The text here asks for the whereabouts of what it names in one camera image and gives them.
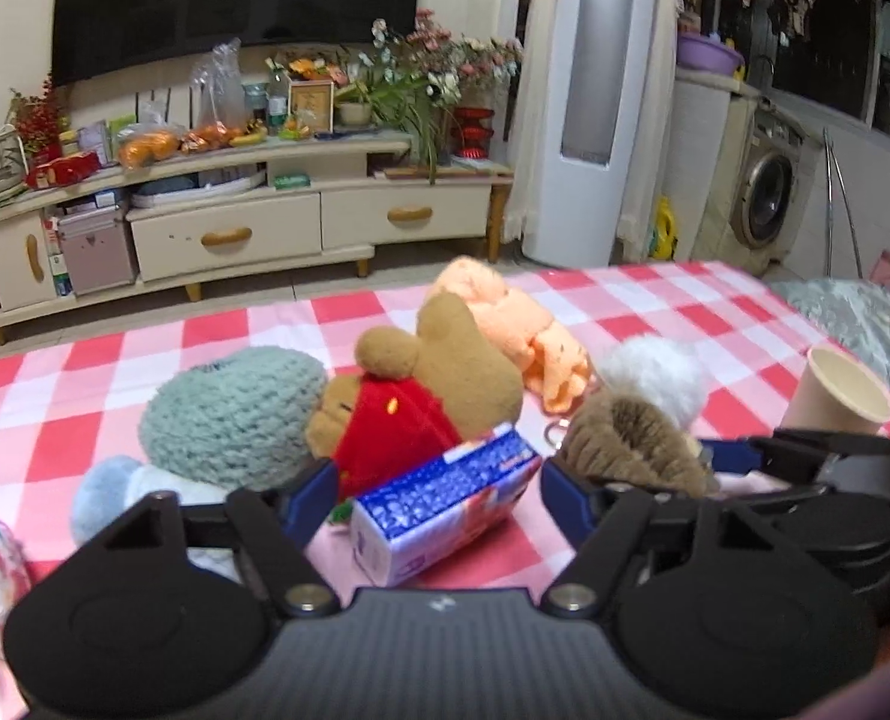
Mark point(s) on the pink storage box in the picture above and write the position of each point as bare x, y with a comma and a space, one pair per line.
96, 247

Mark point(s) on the blue printed carton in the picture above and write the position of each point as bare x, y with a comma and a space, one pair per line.
445, 495

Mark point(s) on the clear water bottle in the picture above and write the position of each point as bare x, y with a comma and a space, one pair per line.
277, 97

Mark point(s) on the red berry bouquet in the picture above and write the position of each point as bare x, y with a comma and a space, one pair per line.
40, 116

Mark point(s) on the paper cup with green print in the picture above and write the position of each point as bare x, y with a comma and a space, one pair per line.
827, 397

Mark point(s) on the brown bear plush red shirt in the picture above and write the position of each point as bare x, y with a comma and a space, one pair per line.
460, 375

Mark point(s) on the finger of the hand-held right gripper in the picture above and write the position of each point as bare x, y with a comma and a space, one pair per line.
726, 456

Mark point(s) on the washing machine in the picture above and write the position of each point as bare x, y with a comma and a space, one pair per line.
767, 187

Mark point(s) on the light blue plush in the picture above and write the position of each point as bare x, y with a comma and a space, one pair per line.
108, 495

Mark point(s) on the yellow detergent bottle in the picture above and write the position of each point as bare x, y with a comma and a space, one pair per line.
665, 229

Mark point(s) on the grey-green knit hat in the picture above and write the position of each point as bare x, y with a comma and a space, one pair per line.
227, 412

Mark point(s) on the metal drying rack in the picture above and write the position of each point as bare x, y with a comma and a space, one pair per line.
833, 195

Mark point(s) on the brown furry plush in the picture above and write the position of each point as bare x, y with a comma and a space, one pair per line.
632, 442

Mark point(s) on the pink checked tablecloth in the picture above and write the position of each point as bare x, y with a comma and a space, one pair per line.
640, 300

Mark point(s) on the pink artificial flowers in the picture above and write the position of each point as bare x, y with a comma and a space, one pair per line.
452, 60

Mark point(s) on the orange plush toy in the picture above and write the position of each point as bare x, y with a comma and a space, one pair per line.
520, 315

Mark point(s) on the green packet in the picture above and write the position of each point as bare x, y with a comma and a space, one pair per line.
292, 181

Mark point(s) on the bag of oranges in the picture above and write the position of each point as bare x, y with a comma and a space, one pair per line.
149, 148
212, 139

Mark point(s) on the purple basin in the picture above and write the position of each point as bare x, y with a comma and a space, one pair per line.
709, 54

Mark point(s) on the white curtain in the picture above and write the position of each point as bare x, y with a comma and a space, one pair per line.
535, 127

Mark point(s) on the red box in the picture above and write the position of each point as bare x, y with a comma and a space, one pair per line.
63, 170

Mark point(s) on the bananas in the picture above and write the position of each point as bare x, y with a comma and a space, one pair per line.
248, 138

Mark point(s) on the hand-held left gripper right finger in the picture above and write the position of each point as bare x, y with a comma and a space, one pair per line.
565, 491

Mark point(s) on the black television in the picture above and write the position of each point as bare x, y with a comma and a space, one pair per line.
227, 0

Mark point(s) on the framed picture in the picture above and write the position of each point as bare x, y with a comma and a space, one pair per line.
311, 106

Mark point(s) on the clear plastic bag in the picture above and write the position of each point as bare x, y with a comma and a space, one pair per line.
218, 82

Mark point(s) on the grey blanket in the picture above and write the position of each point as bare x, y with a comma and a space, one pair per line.
850, 315

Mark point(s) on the white ribbed cabinet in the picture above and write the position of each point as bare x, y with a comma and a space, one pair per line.
704, 135

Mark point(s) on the cream television cabinet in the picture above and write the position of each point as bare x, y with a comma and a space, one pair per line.
227, 232

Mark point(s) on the red candle holder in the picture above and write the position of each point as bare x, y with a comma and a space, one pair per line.
473, 131

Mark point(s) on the white fluffy pompom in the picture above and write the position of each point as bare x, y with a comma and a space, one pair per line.
651, 375

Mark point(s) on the white tower air conditioner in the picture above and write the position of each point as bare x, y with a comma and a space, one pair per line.
587, 90

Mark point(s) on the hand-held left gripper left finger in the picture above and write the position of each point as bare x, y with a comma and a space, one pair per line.
314, 495

